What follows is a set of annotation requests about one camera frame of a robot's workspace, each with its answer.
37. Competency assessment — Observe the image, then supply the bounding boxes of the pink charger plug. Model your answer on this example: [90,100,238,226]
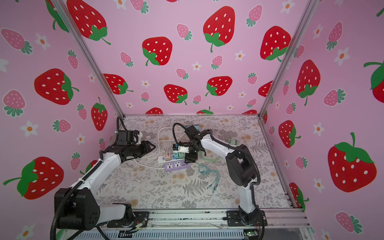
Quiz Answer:
[164,153,172,161]

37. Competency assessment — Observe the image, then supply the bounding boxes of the light green charger plug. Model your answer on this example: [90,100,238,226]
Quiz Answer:
[230,139,238,146]

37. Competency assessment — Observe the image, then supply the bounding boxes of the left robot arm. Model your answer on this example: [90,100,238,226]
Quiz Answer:
[50,117,156,240]

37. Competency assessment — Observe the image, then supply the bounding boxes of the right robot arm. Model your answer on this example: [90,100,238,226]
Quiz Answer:
[172,123,264,226]

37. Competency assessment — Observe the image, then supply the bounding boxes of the purple power strip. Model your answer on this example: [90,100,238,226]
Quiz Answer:
[164,160,190,172]

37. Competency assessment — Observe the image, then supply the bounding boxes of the white power strip cord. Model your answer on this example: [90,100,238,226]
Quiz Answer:
[133,125,188,169]

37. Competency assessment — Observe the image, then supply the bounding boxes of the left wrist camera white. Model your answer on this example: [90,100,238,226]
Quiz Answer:
[133,130,146,145]

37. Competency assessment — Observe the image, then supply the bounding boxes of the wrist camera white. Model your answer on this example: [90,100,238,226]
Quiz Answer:
[173,144,190,153]
[133,130,146,145]

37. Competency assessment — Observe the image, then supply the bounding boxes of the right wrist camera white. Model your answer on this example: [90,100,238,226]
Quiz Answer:
[173,144,190,153]

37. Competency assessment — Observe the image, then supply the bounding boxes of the tangled charging cables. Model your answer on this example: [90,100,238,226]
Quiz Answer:
[196,149,223,194]

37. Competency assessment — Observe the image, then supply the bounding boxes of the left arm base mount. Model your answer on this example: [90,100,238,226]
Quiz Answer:
[107,211,150,230]

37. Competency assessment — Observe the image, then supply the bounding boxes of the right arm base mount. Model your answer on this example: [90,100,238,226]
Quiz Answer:
[224,209,268,227]

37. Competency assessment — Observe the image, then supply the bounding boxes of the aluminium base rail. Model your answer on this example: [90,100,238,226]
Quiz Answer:
[74,208,316,240]

